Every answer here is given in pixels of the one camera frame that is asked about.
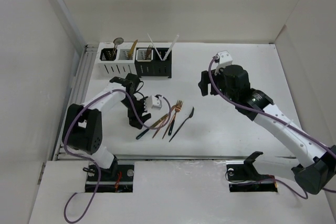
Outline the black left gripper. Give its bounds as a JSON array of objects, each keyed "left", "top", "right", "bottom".
[{"left": 121, "top": 96, "right": 151, "bottom": 129}]

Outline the gold knife green handle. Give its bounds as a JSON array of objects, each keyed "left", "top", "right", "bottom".
[
  {"left": 128, "top": 40, "right": 138, "bottom": 59},
  {"left": 135, "top": 114, "right": 168, "bottom": 140}
]

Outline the black fork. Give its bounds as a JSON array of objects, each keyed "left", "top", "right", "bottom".
[{"left": 169, "top": 107, "right": 195, "bottom": 142}]

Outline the small copper fork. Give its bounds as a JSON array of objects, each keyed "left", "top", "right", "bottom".
[{"left": 146, "top": 45, "right": 153, "bottom": 59}]

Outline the silver spoon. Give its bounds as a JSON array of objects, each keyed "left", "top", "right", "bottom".
[{"left": 113, "top": 37, "right": 124, "bottom": 48}]

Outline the gold fork green handle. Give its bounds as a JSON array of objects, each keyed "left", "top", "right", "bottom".
[{"left": 163, "top": 107, "right": 181, "bottom": 138}]

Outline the copper chopstick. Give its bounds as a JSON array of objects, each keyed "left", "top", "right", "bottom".
[{"left": 147, "top": 33, "right": 163, "bottom": 61}]

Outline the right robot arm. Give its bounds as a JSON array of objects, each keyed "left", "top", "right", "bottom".
[{"left": 198, "top": 65, "right": 335, "bottom": 195}]

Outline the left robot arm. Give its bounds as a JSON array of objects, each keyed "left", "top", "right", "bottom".
[{"left": 62, "top": 73, "right": 151, "bottom": 180}]

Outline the black slotted utensil container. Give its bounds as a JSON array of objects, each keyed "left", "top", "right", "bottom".
[{"left": 134, "top": 47, "right": 172, "bottom": 78}]

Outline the white slotted utensil container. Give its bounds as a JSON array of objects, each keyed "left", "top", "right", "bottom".
[{"left": 96, "top": 48, "right": 137, "bottom": 79}]

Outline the white insert in black container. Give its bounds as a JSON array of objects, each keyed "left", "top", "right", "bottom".
[{"left": 135, "top": 48, "right": 153, "bottom": 62}]

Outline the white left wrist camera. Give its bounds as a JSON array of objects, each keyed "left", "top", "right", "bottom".
[{"left": 145, "top": 95, "right": 162, "bottom": 110}]

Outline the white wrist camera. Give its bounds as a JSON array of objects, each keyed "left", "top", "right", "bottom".
[
  {"left": 145, "top": 95, "right": 162, "bottom": 110},
  {"left": 215, "top": 50, "right": 233, "bottom": 75}
]

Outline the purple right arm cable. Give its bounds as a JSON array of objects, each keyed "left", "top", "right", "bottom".
[{"left": 208, "top": 55, "right": 336, "bottom": 200}]

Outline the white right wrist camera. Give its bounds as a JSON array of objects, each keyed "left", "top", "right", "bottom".
[{"left": 215, "top": 50, "right": 233, "bottom": 75}]

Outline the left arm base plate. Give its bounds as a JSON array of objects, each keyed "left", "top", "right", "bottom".
[{"left": 82, "top": 164, "right": 134, "bottom": 193}]

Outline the aluminium frame rail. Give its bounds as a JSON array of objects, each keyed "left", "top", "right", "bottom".
[{"left": 51, "top": 44, "right": 100, "bottom": 161}]

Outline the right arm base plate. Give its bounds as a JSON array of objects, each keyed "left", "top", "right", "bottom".
[{"left": 225, "top": 165, "right": 278, "bottom": 193}]

